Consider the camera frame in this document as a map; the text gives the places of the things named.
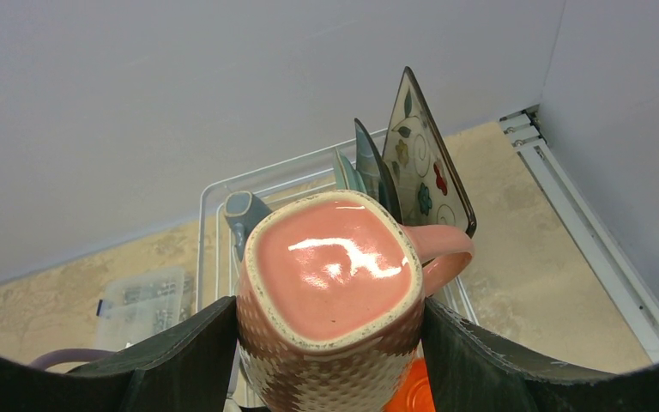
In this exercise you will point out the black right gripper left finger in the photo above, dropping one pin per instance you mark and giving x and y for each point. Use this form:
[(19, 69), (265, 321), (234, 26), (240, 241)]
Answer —
[(185, 368)]

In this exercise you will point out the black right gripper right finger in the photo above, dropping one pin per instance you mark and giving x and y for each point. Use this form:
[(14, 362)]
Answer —
[(471, 368)]

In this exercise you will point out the orange bowl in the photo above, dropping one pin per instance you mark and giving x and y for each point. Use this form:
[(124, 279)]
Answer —
[(415, 394)]

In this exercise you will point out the pink flowered mug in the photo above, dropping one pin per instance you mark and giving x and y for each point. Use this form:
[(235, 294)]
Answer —
[(331, 299)]

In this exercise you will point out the grey printed mug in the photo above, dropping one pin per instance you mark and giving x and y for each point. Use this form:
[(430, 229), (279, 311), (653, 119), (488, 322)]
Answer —
[(243, 211)]

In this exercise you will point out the square floral plate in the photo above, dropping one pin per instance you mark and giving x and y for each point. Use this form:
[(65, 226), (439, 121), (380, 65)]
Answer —
[(426, 170)]

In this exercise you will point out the light green round plate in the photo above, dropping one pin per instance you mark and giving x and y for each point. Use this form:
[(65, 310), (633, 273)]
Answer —
[(346, 176)]

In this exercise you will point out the clear plastic screw box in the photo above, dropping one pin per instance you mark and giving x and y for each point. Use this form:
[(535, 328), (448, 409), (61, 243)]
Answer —
[(137, 307)]

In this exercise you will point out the white wire dish rack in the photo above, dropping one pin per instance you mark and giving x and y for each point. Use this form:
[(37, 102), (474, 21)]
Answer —
[(227, 263)]

